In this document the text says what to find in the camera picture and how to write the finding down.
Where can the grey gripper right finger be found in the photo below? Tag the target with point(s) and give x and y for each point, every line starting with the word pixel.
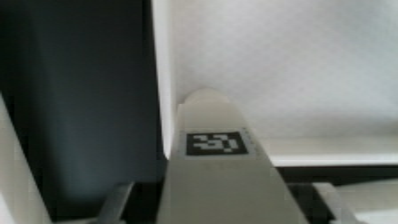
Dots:
pixel 320 202

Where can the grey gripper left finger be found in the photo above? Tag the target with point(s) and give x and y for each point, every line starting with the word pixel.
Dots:
pixel 130 206

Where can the white leg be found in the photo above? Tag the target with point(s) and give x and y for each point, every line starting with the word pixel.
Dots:
pixel 224 188

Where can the white desk top tray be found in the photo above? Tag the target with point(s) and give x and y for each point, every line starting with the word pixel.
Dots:
pixel 299 58

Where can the white front obstacle bar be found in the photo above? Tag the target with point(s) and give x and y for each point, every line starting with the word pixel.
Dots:
pixel 370 199

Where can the white obstacle bar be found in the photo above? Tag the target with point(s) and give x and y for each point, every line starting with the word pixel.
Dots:
pixel 370 199
pixel 22 205

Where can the white left obstacle bar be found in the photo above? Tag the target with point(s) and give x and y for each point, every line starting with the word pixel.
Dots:
pixel 22 205

